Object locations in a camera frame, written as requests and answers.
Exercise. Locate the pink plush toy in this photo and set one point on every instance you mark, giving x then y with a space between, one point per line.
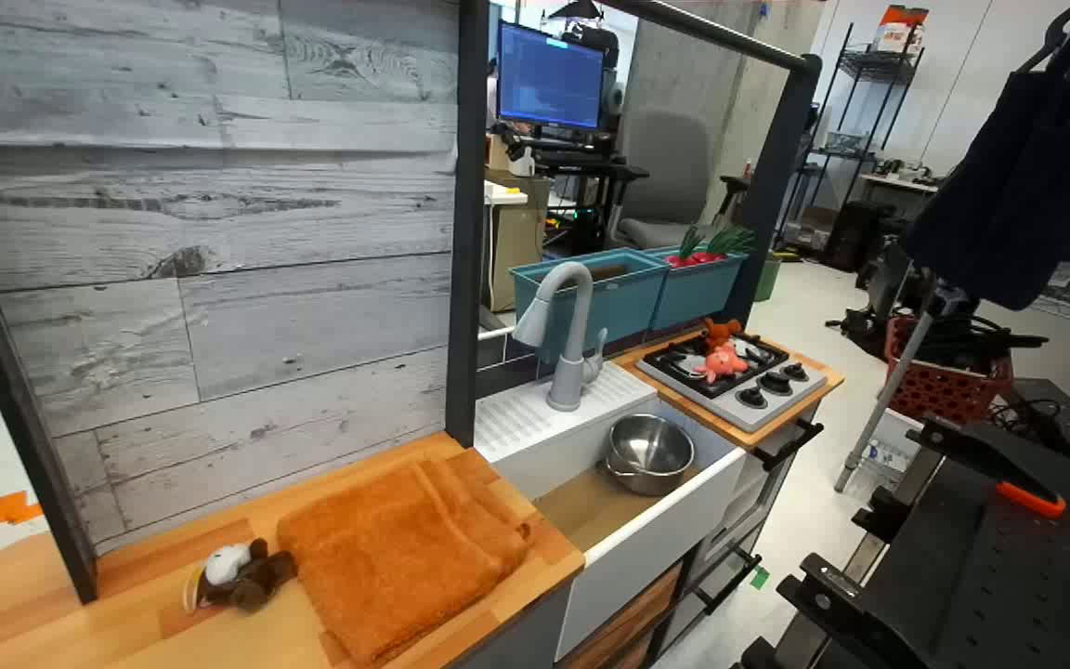
718 362

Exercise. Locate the brown white plush toy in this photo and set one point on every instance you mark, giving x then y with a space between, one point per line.
244 574

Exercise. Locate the steel pot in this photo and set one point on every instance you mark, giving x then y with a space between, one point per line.
646 457

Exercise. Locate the orange plush toy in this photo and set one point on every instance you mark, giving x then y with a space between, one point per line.
723 334

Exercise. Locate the grey toy stove top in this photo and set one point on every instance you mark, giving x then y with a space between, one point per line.
746 400

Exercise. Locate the wooden counter cabinet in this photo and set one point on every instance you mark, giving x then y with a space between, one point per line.
538 540

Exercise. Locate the grey sink faucet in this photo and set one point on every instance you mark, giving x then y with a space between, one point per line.
573 367

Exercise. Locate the teal planter box left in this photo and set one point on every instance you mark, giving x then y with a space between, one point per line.
621 302

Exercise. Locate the teal planter box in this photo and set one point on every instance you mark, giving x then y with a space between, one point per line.
621 302
693 293

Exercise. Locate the teal planter box right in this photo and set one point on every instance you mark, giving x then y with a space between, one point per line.
693 293

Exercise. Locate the white sink basin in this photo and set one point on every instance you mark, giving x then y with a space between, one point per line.
559 466

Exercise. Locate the grey office chair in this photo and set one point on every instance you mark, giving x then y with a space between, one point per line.
673 179

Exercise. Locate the computer monitor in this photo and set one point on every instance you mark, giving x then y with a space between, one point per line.
548 79

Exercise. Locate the orange folded towel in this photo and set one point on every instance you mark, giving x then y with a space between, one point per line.
398 556

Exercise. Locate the wood plank backsplash panel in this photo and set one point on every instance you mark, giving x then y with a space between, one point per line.
205 246

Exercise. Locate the red crate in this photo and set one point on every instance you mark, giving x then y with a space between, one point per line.
959 369

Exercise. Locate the black hanging bag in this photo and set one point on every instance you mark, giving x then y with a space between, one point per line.
999 222

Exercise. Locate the black perforated table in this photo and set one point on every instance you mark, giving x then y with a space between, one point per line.
973 569

